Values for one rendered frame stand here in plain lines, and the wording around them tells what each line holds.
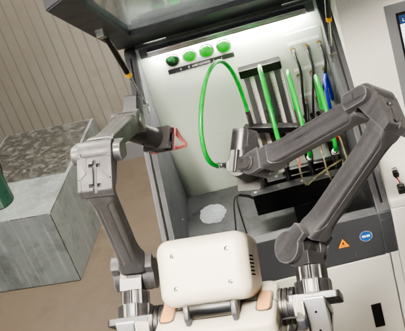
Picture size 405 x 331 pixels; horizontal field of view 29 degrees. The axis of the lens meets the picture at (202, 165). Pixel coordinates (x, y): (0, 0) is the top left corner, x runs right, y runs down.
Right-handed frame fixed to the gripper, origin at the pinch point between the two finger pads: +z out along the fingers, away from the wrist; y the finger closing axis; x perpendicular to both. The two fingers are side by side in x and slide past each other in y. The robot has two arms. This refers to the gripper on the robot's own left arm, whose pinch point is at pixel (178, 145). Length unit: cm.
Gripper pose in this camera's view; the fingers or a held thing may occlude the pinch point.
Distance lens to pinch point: 224.4
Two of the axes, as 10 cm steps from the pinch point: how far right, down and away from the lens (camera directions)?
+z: 6.8, 1.9, 7.1
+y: -7.3, 1.1, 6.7
